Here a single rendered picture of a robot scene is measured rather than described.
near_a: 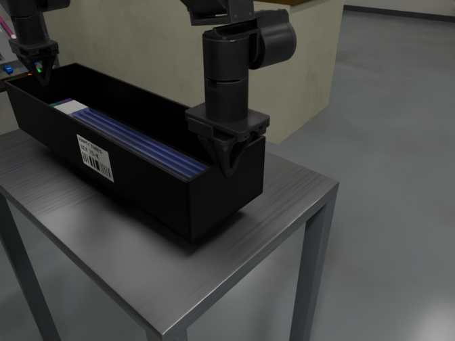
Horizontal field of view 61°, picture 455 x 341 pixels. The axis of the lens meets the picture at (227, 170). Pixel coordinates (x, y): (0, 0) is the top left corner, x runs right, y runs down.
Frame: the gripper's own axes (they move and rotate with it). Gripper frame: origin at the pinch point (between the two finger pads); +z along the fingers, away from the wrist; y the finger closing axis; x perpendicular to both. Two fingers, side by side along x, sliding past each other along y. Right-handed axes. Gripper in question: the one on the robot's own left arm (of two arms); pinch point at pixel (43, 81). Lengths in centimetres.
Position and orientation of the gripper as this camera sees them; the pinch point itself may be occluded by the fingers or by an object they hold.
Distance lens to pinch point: 100.3
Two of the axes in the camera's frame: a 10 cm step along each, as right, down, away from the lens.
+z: 0.0, 8.3, 5.5
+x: -6.7, 4.1, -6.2
